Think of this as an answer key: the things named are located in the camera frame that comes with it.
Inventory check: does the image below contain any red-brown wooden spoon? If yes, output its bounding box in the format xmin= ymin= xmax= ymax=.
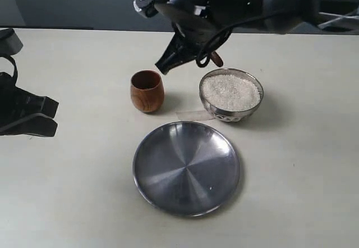
xmin=210 ymin=52 xmax=224 ymax=67

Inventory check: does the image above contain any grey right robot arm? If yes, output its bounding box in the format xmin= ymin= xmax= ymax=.
xmin=154 ymin=0 xmax=358 ymax=74

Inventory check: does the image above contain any clear tape strip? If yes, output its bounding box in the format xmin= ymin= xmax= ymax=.
xmin=176 ymin=110 xmax=214 ymax=122

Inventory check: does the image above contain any black left camera cable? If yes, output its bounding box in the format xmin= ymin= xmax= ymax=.
xmin=0 ymin=56 xmax=18 ymax=88

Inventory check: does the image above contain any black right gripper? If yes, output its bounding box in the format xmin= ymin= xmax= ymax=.
xmin=154 ymin=0 xmax=233 ymax=75

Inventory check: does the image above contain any steel bowl of rice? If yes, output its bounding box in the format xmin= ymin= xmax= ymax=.
xmin=199 ymin=68 xmax=264 ymax=122

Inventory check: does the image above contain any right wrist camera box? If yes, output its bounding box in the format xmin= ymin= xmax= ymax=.
xmin=134 ymin=0 xmax=168 ymax=19

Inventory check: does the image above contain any round steel plate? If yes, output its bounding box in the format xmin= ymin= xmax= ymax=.
xmin=132 ymin=121 xmax=241 ymax=217

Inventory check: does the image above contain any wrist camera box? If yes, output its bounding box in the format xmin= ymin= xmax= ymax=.
xmin=0 ymin=28 xmax=23 ymax=56
xmin=134 ymin=0 xmax=168 ymax=19

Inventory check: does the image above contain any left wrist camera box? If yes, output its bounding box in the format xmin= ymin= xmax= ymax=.
xmin=0 ymin=28 xmax=23 ymax=56

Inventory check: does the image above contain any brown wooden cup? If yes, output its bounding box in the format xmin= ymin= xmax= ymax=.
xmin=130 ymin=70 xmax=164 ymax=113

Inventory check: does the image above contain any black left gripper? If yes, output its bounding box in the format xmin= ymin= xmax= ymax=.
xmin=1 ymin=72 xmax=59 ymax=137

